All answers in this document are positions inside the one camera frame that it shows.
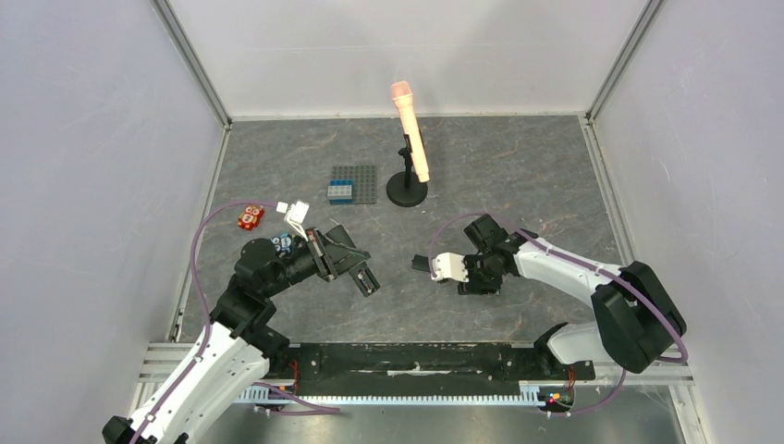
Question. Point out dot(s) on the white slotted cable duct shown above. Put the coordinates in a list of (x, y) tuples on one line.
[(526, 396)]

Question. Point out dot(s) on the blue grey toy brick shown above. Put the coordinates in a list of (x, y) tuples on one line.
[(340, 191)]

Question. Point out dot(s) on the black microphone stand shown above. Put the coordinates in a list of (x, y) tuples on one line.
[(404, 188)]

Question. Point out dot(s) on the red owl toy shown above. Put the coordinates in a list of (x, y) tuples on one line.
[(251, 216)]

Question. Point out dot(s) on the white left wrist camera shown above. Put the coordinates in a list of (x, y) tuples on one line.
[(294, 215)]

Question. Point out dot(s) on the pink toy microphone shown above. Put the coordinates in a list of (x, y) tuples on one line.
[(403, 100)]

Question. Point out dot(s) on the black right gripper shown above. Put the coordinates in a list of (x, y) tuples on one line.
[(468, 274)]

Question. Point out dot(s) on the black battery cover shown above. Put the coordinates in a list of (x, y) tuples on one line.
[(421, 263)]

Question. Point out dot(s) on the grey brick baseplate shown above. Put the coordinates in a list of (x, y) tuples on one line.
[(365, 181)]

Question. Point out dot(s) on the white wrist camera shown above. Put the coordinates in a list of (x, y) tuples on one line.
[(294, 215), (449, 266)]

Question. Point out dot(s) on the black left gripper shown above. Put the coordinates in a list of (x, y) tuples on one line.
[(330, 256)]

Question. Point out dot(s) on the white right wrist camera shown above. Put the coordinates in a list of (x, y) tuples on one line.
[(449, 266)]

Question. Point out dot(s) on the black mounting base plate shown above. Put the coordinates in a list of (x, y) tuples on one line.
[(419, 368)]

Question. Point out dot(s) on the blue black toy figure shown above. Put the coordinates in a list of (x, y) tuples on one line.
[(282, 243)]

